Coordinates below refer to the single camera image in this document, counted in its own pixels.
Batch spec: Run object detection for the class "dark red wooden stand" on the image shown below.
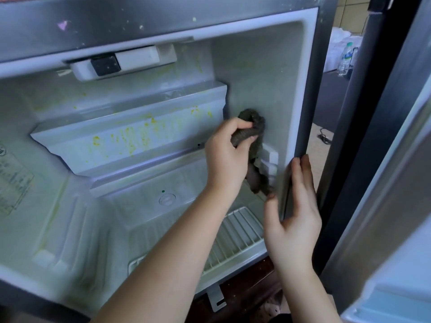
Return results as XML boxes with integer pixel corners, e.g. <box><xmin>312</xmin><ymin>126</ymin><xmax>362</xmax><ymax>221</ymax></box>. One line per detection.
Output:
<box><xmin>185</xmin><ymin>255</ymin><xmax>284</xmax><ymax>323</ymax></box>

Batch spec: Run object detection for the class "grey mini fridge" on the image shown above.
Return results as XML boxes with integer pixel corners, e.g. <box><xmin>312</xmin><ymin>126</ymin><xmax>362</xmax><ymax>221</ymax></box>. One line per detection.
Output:
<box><xmin>0</xmin><ymin>0</ymin><xmax>341</xmax><ymax>323</ymax></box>

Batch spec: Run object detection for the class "dark grey cloth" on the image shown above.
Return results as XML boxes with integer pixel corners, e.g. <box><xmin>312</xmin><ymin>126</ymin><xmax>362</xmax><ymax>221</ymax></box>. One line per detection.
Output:
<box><xmin>230</xmin><ymin>108</ymin><xmax>276</xmax><ymax>196</ymax></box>

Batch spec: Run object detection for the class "small clear water bottle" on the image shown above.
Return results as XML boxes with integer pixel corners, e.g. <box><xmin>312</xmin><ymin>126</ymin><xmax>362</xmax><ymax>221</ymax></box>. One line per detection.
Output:
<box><xmin>337</xmin><ymin>42</ymin><xmax>355</xmax><ymax>77</ymax></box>

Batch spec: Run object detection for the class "white bed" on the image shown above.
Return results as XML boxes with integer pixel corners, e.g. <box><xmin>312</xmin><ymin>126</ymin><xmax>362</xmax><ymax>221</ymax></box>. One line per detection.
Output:
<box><xmin>323</xmin><ymin>26</ymin><xmax>365</xmax><ymax>73</ymax></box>

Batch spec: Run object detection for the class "person's left forearm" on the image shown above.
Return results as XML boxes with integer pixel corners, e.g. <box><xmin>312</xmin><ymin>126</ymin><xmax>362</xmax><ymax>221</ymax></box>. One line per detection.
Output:
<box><xmin>91</xmin><ymin>188</ymin><xmax>233</xmax><ymax>323</ymax></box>

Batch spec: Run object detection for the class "person's right hand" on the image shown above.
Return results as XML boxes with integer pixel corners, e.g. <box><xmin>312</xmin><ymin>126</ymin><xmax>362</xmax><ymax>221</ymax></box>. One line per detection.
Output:
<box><xmin>263</xmin><ymin>154</ymin><xmax>323</xmax><ymax>270</ymax></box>

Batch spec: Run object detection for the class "fridge door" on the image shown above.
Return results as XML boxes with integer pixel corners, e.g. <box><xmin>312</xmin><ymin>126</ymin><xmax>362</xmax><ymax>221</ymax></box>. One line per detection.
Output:
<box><xmin>311</xmin><ymin>0</ymin><xmax>431</xmax><ymax>323</ymax></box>

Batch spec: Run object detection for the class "beige padded headboard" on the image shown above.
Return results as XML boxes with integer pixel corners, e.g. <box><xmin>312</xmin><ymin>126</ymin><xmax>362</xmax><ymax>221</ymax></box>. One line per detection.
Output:
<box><xmin>333</xmin><ymin>0</ymin><xmax>371</xmax><ymax>35</ymax></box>

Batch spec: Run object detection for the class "person's left hand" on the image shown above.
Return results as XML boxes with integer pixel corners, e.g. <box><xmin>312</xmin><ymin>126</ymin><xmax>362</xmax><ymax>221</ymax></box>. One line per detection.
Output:
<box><xmin>204</xmin><ymin>118</ymin><xmax>259</xmax><ymax>199</ymax></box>

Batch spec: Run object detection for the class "white wire shelf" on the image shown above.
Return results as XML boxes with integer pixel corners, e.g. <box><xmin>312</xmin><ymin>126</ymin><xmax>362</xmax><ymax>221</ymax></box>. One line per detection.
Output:
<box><xmin>127</xmin><ymin>205</ymin><xmax>267</xmax><ymax>276</ymax></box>

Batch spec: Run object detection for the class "dark cabinet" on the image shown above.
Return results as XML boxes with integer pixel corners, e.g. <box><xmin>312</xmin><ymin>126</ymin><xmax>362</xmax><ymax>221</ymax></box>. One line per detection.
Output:
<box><xmin>313</xmin><ymin>67</ymin><xmax>354</xmax><ymax>134</ymax></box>

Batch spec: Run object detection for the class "black power cable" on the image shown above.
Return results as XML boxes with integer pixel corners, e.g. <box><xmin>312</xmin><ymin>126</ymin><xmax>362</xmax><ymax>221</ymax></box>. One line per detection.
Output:
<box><xmin>317</xmin><ymin>127</ymin><xmax>334</xmax><ymax>147</ymax></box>

